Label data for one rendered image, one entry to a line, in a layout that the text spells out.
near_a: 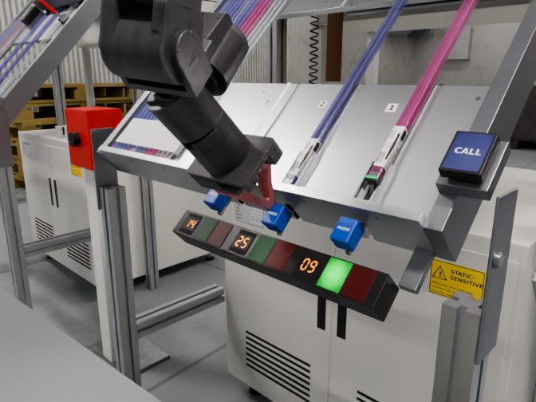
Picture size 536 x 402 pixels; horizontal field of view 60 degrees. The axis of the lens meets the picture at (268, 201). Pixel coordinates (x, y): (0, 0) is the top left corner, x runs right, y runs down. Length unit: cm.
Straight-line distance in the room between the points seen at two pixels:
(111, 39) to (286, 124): 33
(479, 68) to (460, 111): 1008
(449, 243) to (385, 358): 52
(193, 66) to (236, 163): 13
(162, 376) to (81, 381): 104
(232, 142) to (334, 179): 15
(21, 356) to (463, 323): 44
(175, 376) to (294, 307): 54
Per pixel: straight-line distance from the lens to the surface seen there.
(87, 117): 130
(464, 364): 53
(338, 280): 50
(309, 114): 68
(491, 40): 1064
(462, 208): 50
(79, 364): 50
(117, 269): 105
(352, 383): 106
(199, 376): 149
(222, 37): 50
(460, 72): 1077
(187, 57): 41
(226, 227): 63
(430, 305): 88
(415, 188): 52
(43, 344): 54
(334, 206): 53
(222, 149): 48
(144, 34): 41
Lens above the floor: 86
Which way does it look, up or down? 15 degrees down
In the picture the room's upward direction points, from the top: straight up
